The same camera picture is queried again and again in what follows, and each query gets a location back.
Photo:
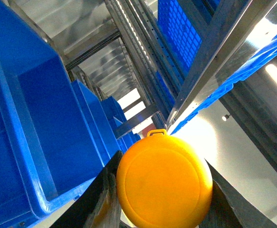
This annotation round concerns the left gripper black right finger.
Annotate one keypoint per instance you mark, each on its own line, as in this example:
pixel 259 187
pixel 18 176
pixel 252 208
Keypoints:
pixel 230 209

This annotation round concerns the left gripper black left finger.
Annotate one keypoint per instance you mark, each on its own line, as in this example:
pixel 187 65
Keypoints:
pixel 98 206

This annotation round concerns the yellow mushroom push button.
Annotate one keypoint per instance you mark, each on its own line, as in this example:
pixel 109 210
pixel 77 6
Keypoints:
pixel 163 183

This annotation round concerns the empty blue plastic bin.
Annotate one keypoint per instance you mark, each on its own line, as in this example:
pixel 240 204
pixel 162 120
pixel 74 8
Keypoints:
pixel 54 136

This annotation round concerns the upper shelf blue bin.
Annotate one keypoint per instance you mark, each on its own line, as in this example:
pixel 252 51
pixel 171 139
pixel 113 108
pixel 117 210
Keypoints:
pixel 184 24

